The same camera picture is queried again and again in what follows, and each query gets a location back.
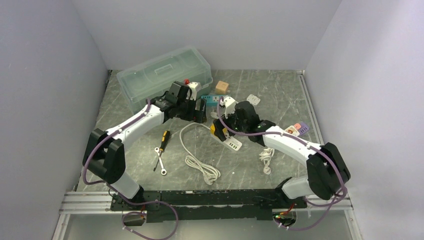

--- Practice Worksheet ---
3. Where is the yellow cube socket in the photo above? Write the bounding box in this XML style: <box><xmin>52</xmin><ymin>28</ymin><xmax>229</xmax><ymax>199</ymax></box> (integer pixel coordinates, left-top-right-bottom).
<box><xmin>210</xmin><ymin>122</ymin><xmax>229</xmax><ymax>142</ymax></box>

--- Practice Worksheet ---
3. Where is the white power strip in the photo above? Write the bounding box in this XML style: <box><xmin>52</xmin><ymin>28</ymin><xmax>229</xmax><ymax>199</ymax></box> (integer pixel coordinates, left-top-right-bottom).
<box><xmin>210</xmin><ymin>134</ymin><xmax>243</xmax><ymax>152</ymax></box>

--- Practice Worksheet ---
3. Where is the teal power strip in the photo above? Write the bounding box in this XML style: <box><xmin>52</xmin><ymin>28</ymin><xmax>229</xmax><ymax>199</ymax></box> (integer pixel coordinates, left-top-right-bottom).
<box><xmin>201</xmin><ymin>95</ymin><xmax>226</xmax><ymax>106</ymax></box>

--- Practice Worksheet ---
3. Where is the white plug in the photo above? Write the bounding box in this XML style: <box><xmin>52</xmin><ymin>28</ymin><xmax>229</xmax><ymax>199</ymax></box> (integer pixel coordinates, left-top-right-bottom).
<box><xmin>246</xmin><ymin>94</ymin><xmax>261</xmax><ymax>106</ymax></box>

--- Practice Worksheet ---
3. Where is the beige cube plug adapter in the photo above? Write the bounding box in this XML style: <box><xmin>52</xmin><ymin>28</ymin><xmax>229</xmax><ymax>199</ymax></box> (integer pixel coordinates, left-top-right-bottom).
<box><xmin>214</xmin><ymin>81</ymin><xmax>230</xmax><ymax>95</ymax></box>

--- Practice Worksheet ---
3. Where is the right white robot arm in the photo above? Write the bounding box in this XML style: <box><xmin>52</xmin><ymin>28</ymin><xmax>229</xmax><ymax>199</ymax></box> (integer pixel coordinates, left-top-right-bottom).
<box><xmin>211</xmin><ymin>96</ymin><xmax>351</xmax><ymax>202</ymax></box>

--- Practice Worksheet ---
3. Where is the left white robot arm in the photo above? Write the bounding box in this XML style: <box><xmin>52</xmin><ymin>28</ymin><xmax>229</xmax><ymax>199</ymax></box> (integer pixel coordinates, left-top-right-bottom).
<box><xmin>81</xmin><ymin>81</ymin><xmax>207</xmax><ymax>203</ymax></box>

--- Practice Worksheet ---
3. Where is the white cube socket red print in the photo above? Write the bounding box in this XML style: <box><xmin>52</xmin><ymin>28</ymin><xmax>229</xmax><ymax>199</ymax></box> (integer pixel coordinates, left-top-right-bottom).
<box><xmin>284</xmin><ymin>125</ymin><xmax>300</xmax><ymax>137</ymax></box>

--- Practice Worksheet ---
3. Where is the yellow black screwdriver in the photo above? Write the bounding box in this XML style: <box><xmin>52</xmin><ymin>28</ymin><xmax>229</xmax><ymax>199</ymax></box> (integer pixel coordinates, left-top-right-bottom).
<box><xmin>157</xmin><ymin>130</ymin><xmax>171</xmax><ymax>155</ymax></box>

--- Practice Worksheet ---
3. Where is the clear plastic storage box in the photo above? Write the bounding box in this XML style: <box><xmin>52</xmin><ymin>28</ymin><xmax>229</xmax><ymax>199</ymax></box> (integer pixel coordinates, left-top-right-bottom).
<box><xmin>116</xmin><ymin>46</ymin><xmax>213</xmax><ymax>114</ymax></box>

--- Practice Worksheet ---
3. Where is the purple power strip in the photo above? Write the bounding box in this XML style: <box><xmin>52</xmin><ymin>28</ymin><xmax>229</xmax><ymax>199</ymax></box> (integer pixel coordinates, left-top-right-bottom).
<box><xmin>293</xmin><ymin>121</ymin><xmax>310</xmax><ymax>136</ymax></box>

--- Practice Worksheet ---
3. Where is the silver combination wrench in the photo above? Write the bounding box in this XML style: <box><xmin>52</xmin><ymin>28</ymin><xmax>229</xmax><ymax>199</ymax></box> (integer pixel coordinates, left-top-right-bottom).
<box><xmin>153</xmin><ymin>147</ymin><xmax>168</xmax><ymax>176</ymax></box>

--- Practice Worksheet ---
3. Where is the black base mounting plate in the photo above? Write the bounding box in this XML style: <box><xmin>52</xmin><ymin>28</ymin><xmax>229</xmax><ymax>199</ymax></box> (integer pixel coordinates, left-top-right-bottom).
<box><xmin>110</xmin><ymin>188</ymin><xmax>308</xmax><ymax>223</ymax></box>

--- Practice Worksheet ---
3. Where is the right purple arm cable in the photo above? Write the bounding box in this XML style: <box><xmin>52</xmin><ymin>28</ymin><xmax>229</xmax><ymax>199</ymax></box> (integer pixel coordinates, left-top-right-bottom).
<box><xmin>216</xmin><ymin>96</ymin><xmax>349</xmax><ymax>232</ymax></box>

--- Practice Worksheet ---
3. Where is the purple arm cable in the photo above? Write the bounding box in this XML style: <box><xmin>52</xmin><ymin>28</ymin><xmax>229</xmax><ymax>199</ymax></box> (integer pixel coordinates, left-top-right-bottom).
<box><xmin>81</xmin><ymin>98</ymin><xmax>179</xmax><ymax>240</ymax></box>
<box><xmin>216</xmin><ymin>96</ymin><xmax>349</xmax><ymax>232</ymax></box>

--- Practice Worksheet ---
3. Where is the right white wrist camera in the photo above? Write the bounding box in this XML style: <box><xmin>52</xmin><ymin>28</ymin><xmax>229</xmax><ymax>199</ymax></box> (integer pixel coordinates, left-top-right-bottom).
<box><xmin>219</xmin><ymin>95</ymin><xmax>238</xmax><ymax>119</ymax></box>

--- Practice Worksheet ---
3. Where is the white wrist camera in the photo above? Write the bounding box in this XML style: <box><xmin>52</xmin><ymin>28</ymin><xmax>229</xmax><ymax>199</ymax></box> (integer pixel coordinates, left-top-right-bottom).
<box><xmin>183</xmin><ymin>78</ymin><xmax>202</xmax><ymax>100</ymax></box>
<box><xmin>219</xmin><ymin>95</ymin><xmax>238</xmax><ymax>119</ymax></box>

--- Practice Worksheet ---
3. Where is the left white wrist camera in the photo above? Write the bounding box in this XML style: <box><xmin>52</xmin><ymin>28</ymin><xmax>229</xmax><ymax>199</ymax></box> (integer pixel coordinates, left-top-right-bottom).
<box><xmin>183</xmin><ymin>78</ymin><xmax>202</xmax><ymax>100</ymax></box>

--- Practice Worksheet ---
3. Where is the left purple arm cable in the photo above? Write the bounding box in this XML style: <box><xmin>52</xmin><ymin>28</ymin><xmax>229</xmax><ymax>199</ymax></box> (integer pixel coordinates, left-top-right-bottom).
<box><xmin>81</xmin><ymin>98</ymin><xmax>179</xmax><ymax>240</ymax></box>

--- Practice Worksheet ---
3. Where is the white coiled purple strip cable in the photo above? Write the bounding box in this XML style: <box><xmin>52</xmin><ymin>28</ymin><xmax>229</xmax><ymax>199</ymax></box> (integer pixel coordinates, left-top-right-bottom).
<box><xmin>258</xmin><ymin>147</ymin><xmax>275</xmax><ymax>175</ymax></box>

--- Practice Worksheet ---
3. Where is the aluminium frame rail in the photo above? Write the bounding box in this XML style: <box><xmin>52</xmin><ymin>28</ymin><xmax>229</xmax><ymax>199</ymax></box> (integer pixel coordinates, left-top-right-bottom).
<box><xmin>51</xmin><ymin>71</ymin><xmax>364</xmax><ymax>240</ymax></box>

